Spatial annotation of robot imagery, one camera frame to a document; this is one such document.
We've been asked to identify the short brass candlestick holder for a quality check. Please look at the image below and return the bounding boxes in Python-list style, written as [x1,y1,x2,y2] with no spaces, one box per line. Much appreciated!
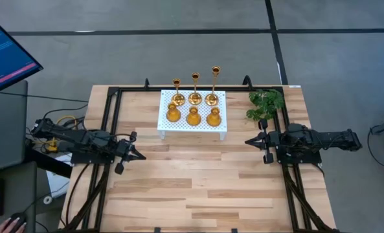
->
[171,78,186,107]

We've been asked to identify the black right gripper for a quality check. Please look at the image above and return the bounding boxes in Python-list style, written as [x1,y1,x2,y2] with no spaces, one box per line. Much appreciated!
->
[245,119,280,164]

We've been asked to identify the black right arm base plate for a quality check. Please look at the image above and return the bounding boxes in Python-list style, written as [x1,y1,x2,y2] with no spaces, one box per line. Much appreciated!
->
[275,149,322,165]

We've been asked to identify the grey desk top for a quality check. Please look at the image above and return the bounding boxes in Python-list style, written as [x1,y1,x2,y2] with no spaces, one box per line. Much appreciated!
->
[0,161,38,233]

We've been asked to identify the green artificial plant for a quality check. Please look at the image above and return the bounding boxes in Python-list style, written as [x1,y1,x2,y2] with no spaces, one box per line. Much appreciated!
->
[245,89,285,122]

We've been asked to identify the black desk support bar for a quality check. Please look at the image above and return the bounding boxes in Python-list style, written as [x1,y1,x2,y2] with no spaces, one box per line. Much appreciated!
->
[25,147,73,179]

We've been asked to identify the white paper sheet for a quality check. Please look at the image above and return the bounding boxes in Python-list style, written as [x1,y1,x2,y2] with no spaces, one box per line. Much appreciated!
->
[45,153,72,198]

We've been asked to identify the black computer mouse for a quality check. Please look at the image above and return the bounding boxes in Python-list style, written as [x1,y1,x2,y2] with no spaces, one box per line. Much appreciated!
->
[10,212,29,232]

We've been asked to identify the person's hand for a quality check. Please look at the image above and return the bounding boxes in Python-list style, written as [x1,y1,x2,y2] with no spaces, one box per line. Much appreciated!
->
[0,216,27,233]

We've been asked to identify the black aluminium table frame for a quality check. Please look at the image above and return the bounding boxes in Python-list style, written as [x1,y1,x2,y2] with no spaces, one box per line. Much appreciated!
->
[58,75,341,233]

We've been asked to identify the white perforated metal shelf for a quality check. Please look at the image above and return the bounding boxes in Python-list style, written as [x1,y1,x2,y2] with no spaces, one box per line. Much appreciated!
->
[157,89,228,140]

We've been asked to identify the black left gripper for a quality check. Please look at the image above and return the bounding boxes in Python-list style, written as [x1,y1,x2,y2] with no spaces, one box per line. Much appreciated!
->
[115,131,146,175]

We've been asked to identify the amber glass candle holder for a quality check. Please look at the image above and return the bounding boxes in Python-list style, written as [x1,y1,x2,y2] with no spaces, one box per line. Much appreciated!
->
[165,102,182,123]
[206,107,222,128]
[186,106,202,127]

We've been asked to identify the grey rounded panel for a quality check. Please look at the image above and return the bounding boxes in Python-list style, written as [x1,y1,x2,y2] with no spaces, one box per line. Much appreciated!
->
[0,80,28,174]

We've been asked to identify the black looped floor cable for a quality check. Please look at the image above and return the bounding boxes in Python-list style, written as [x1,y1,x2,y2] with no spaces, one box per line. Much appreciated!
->
[367,124,384,171]

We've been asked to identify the tall brass candlestick holder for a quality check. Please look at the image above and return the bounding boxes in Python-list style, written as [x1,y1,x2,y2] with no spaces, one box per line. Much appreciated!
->
[204,65,221,107]

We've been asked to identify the yellow cable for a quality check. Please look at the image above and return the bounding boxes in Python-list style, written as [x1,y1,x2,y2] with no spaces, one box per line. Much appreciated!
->
[56,115,78,128]

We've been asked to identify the computer monitor blue screen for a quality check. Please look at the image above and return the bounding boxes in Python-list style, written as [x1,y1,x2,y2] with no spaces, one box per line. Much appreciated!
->
[0,12,44,99]

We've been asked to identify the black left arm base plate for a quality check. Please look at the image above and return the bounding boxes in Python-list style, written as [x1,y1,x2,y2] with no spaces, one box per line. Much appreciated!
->
[70,151,115,164]

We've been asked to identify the medium brass candlestick holder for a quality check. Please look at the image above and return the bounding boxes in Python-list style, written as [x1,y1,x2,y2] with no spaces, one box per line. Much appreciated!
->
[188,72,203,106]

